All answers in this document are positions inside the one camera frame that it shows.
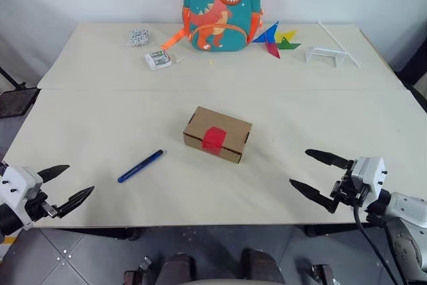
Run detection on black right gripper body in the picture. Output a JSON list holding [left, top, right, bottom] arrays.
[[330, 160, 368, 208]]

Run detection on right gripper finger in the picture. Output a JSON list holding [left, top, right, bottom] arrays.
[[288, 178, 338, 214], [304, 148, 354, 170]]

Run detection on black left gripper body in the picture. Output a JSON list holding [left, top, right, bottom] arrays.
[[25, 190, 63, 223]]

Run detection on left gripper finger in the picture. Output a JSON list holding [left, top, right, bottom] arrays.
[[36, 164, 71, 184], [57, 185, 95, 218]]

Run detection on brown cardboard box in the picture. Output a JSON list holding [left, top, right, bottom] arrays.
[[182, 105, 253, 166]]

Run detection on black table foot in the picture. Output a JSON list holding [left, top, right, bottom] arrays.
[[56, 227, 141, 242], [304, 224, 370, 238]]

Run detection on blue pen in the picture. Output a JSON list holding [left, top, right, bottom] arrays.
[[117, 148, 165, 184]]

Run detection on black stand base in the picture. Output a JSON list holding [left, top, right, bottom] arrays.
[[0, 65, 39, 119]]

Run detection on dark rounded shape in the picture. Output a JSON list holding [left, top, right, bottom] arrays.
[[239, 248, 287, 285], [155, 252, 197, 285]]

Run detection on dark chair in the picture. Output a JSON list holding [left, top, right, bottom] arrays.
[[396, 64, 427, 114]]

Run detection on long white stick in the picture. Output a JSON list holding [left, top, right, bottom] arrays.
[[316, 20, 362, 69]]

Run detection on red tape strip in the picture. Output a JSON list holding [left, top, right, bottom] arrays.
[[201, 126, 227, 156]]

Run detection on colourful plastic pinwheel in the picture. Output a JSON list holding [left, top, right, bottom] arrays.
[[250, 20, 302, 60]]

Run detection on white battery pack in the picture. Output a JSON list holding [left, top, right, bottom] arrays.
[[143, 49, 174, 72]]

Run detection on white dotted fabric bundle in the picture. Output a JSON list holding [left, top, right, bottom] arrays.
[[125, 27, 150, 47]]

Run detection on teal dinosaur backpack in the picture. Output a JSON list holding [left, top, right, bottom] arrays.
[[159, 0, 265, 53]]

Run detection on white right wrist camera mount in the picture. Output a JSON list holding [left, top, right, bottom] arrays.
[[351, 156, 388, 200]]

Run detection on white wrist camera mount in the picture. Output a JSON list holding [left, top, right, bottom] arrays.
[[351, 156, 388, 200], [0, 164, 45, 230]]

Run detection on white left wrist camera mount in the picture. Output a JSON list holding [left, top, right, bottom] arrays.
[[0, 164, 45, 230]]

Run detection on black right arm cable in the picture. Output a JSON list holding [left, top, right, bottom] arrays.
[[352, 204, 418, 285]]

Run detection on small brown metal bracket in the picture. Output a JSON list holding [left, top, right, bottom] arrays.
[[310, 263, 335, 285], [122, 256, 157, 285]]

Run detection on small white goal frame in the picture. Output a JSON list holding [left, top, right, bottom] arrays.
[[304, 45, 350, 70]]

